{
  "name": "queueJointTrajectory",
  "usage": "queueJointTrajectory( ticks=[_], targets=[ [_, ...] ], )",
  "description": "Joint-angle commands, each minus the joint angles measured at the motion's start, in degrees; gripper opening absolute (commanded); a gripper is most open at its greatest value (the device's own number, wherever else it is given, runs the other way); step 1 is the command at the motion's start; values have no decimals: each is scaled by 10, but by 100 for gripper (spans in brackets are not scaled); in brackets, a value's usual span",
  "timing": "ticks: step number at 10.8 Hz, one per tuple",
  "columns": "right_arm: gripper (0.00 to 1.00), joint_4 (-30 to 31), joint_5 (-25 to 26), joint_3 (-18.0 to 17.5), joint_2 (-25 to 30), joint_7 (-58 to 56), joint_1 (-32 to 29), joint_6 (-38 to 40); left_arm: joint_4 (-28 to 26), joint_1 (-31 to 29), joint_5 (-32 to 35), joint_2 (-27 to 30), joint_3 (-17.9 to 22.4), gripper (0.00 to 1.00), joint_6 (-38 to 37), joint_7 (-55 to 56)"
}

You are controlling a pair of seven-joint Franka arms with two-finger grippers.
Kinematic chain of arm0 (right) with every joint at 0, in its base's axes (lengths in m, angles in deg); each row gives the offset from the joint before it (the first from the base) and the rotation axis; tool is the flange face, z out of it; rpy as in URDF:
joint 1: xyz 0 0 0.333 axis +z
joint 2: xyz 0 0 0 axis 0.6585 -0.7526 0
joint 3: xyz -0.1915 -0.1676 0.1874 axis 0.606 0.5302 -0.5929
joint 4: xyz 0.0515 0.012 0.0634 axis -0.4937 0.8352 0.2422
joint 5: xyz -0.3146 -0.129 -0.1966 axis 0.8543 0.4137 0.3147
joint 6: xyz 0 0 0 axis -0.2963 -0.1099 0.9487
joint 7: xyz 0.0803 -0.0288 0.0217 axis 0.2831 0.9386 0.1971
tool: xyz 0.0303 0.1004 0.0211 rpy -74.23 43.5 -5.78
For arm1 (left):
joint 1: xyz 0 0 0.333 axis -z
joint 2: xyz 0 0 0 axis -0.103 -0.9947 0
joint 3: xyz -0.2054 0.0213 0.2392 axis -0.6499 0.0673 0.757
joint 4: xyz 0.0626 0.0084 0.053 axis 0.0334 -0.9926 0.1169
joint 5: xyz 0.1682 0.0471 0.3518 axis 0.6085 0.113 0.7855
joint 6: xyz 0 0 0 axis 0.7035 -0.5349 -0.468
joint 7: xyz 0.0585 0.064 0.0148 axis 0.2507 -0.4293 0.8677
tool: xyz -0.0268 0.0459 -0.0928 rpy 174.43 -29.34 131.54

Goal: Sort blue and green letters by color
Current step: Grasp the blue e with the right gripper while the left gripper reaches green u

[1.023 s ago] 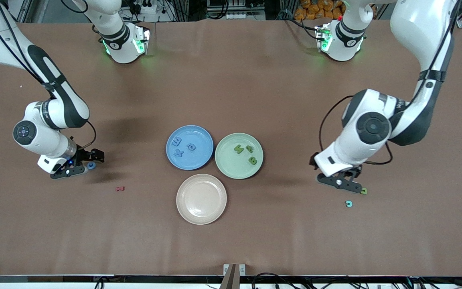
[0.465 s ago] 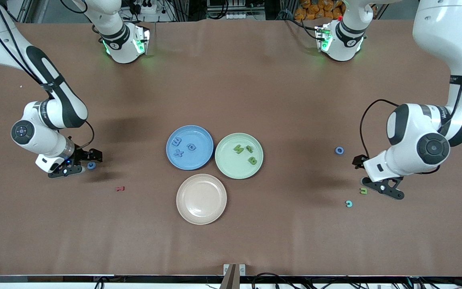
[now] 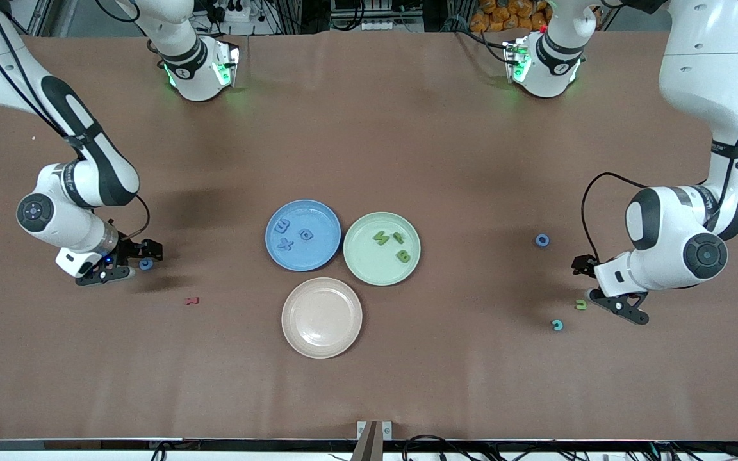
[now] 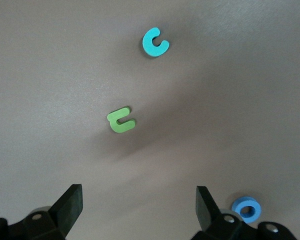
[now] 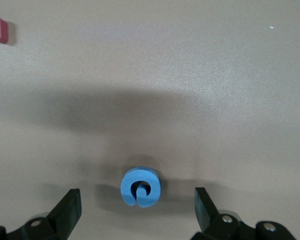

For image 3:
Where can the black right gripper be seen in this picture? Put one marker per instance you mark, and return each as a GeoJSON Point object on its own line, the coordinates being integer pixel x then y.
{"type": "Point", "coordinates": [129, 248]}

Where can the blue foam letter c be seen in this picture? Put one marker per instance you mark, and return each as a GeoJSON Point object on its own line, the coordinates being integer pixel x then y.
{"type": "Point", "coordinates": [145, 267]}

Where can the blue foam letter E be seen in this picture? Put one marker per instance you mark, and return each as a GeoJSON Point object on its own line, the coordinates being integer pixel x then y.
{"type": "Point", "coordinates": [282, 225]}

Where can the blue foam plus sign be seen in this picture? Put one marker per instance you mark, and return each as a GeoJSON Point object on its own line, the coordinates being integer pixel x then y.
{"type": "Point", "coordinates": [286, 244]}

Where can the green foam letter B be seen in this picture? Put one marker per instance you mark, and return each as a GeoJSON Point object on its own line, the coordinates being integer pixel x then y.
{"type": "Point", "coordinates": [403, 257]}

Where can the green foam letter N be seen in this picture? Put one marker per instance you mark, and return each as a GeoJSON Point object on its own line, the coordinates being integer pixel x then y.
{"type": "Point", "coordinates": [380, 238]}

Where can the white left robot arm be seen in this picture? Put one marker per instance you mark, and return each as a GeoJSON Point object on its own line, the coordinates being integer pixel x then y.
{"type": "Point", "coordinates": [708, 64]}

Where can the blue foam letter O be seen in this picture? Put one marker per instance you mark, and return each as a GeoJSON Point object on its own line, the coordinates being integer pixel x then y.
{"type": "Point", "coordinates": [537, 240]}

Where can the teal foam letter c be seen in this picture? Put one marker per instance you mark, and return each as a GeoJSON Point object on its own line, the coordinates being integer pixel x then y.
{"type": "Point", "coordinates": [557, 329]}

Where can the blue round plate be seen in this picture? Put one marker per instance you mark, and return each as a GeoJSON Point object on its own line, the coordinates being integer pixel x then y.
{"type": "Point", "coordinates": [318, 253]}

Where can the pale pink round plate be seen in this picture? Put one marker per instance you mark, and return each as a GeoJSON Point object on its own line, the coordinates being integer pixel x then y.
{"type": "Point", "coordinates": [321, 320]}

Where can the pale green round plate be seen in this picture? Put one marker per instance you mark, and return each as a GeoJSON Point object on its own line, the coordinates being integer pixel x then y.
{"type": "Point", "coordinates": [369, 269]}

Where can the brown table cover mat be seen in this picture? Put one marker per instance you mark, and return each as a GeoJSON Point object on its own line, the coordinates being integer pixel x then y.
{"type": "Point", "coordinates": [369, 141]}

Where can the white socket strip with plugs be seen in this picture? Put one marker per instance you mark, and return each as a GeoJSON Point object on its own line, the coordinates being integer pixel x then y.
{"type": "Point", "coordinates": [234, 16]}

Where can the pile of orange items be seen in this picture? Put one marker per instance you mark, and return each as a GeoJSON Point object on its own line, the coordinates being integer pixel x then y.
{"type": "Point", "coordinates": [503, 16]}

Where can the white power strip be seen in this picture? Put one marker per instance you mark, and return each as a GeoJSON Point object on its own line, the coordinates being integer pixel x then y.
{"type": "Point", "coordinates": [382, 25]}

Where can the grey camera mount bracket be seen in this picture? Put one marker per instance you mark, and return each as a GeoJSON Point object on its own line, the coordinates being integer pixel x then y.
{"type": "Point", "coordinates": [387, 431]}

